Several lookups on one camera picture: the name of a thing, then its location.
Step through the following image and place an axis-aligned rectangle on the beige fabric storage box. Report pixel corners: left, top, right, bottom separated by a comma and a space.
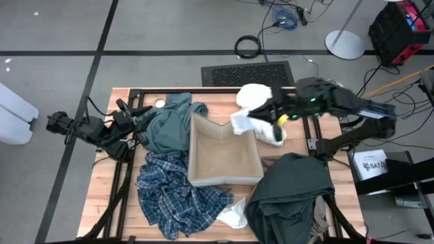
186, 112, 264, 188

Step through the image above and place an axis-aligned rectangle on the blue plaid shirt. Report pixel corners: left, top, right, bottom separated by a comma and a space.
135, 150, 235, 241

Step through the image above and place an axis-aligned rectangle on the red and black case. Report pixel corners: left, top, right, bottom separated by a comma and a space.
368, 0, 431, 67

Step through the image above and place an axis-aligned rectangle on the blue cable bundle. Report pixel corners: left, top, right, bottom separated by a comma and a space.
271, 7, 299, 31

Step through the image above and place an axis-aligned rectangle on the dark green garment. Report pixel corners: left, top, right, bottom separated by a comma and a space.
244, 152, 336, 244

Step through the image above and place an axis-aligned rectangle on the beige garment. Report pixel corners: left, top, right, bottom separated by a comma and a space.
307, 195, 332, 244

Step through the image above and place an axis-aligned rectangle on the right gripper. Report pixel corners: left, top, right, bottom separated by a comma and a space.
247, 85, 302, 143

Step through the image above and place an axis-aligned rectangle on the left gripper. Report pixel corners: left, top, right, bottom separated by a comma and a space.
113, 105, 154, 147

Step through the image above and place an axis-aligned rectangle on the long black floor cable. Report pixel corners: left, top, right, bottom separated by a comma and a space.
256, 0, 277, 62

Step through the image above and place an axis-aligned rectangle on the white moulded object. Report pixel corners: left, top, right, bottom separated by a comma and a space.
0, 83, 39, 146

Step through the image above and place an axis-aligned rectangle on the white printed box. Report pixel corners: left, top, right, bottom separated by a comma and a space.
352, 148, 389, 182

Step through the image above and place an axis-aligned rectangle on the teal shirt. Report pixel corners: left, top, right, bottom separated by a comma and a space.
137, 91, 210, 159

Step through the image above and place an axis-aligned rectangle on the white fluffy garment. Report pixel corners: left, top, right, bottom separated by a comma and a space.
230, 83, 288, 147

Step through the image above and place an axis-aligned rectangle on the small white cloth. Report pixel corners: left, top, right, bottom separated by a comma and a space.
216, 197, 249, 230

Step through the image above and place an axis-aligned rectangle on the coiled black cable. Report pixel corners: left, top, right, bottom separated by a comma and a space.
234, 35, 262, 59

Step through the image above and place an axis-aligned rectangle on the black side shelf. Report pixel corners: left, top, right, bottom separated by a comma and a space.
349, 150, 434, 208

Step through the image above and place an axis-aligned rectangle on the grey round-base lamp stand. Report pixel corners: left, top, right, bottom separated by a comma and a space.
324, 0, 366, 61

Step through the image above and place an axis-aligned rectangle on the black power strip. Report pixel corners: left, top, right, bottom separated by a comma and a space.
296, 5, 309, 26

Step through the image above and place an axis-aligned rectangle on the yellow rod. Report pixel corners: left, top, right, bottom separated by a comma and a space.
364, 64, 434, 98

